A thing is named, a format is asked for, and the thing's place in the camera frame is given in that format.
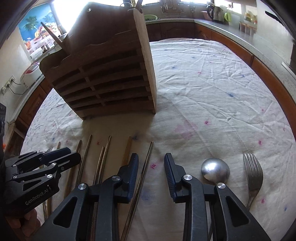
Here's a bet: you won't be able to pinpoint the green colander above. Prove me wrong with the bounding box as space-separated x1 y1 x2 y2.
144 15 158 21

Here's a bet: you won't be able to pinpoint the left hand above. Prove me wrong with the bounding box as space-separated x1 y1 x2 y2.
6 209 41 240

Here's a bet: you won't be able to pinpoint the white red rice cooker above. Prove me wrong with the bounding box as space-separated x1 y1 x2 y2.
20 62 42 88

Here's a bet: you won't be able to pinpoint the chopstick in holder left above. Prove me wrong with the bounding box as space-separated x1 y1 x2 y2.
41 22 70 55

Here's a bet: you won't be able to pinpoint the dark chopstick pair member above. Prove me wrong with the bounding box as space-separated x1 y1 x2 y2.
93 136 111 185

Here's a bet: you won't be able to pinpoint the tropical beach poster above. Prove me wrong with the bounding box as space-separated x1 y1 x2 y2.
18 3 61 60

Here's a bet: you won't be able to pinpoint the brown wooden chopstick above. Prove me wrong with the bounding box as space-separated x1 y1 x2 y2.
120 142 154 241

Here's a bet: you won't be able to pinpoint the wooden utensil holder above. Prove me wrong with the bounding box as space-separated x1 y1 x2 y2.
40 1 157 119

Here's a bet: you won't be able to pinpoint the white patterned tablecloth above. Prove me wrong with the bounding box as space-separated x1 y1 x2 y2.
21 39 295 240

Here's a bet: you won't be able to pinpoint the green cup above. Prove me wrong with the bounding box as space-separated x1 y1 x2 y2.
224 12 232 23

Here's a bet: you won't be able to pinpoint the electric kettle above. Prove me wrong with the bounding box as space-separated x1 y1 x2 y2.
206 4 226 23

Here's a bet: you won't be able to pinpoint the metal fork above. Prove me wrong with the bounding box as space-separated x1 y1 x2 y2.
242 153 263 210

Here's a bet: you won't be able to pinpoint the metal spoon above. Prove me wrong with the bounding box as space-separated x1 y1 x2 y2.
201 158 230 184

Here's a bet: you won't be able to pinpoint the wall power socket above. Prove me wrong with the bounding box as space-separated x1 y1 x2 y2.
1 75 15 95

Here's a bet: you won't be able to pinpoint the light wooden chopstick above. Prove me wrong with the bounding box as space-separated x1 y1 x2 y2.
121 136 132 166

